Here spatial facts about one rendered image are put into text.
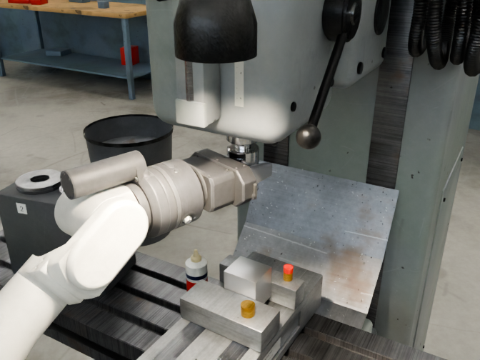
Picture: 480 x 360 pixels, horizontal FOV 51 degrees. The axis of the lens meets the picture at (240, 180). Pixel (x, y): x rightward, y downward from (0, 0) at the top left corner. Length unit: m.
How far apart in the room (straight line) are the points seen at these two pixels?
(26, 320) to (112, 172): 0.18
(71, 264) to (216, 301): 0.32
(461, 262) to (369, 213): 1.89
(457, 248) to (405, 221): 1.96
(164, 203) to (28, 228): 0.48
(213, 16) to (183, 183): 0.27
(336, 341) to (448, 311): 1.68
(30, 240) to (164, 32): 0.56
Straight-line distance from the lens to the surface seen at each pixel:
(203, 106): 0.59
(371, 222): 1.09
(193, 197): 0.64
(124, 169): 0.61
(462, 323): 2.54
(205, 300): 0.82
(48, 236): 1.03
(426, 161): 1.05
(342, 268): 1.09
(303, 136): 0.59
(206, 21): 0.42
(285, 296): 0.86
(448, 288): 2.73
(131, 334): 0.94
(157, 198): 0.61
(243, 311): 0.78
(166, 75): 0.66
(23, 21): 7.81
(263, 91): 0.59
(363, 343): 0.93
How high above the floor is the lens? 1.54
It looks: 25 degrees down
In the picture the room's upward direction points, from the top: straight up
